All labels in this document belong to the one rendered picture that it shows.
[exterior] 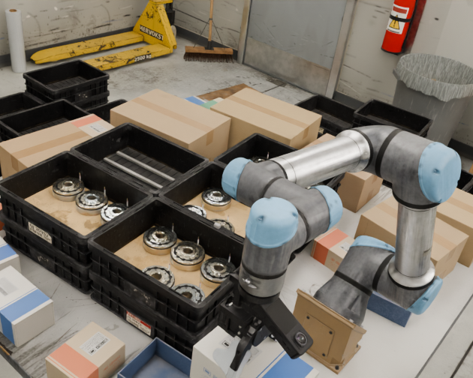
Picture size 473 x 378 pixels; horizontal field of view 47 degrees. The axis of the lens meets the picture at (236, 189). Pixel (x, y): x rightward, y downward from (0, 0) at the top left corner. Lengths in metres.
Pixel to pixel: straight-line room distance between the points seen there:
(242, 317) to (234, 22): 4.62
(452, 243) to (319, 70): 3.16
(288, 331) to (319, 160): 0.34
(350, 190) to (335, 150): 1.08
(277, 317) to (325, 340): 0.66
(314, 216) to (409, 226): 0.47
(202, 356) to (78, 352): 0.54
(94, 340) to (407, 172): 0.89
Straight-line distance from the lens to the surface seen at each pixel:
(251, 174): 0.96
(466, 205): 2.21
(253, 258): 0.85
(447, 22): 4.40
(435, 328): 1.88
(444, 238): 1.99
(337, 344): 1.58
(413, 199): 1.24
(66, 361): 1.50
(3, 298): 1.65
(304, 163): 1.05
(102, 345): 1.52
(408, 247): 1.38
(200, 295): 1.53
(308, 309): 1.56
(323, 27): 4.83
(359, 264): 1.54
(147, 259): 1.67
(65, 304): 1.73
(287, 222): 0.81
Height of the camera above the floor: 1.95
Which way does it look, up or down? 34 degrees down
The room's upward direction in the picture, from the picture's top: 8 degrees clockwise
